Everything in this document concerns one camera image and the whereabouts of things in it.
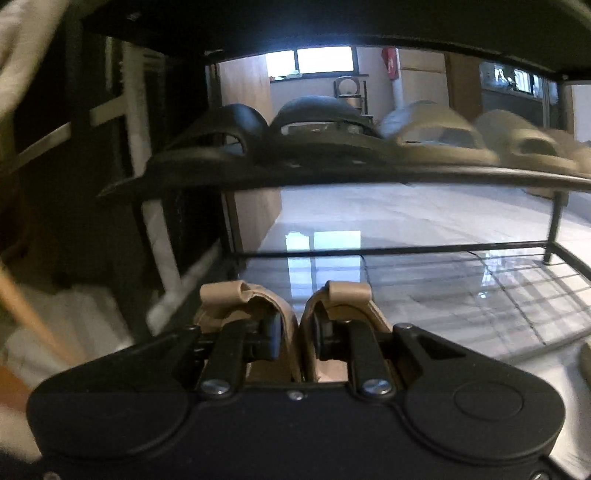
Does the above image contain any tan lace-up ankle boot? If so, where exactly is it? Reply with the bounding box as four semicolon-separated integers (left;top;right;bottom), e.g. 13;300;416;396
194;280;303;383

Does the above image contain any black slipper on rack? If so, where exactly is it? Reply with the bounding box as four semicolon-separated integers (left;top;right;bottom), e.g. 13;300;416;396
264;95;385;159
145;104;269;173

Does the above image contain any beige slipper on rack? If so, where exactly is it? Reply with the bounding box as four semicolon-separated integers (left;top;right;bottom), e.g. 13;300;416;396
474;110;578;175
379;100;500;166

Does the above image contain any wooden chair leg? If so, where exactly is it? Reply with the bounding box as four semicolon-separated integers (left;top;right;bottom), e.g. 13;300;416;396
0;264;80;365

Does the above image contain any black metal shoe rack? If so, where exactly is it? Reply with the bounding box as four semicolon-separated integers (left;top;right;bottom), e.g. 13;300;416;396
100;1;590;363

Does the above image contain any white metal frame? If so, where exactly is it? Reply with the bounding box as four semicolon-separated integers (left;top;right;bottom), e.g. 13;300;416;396
1;36;221;341

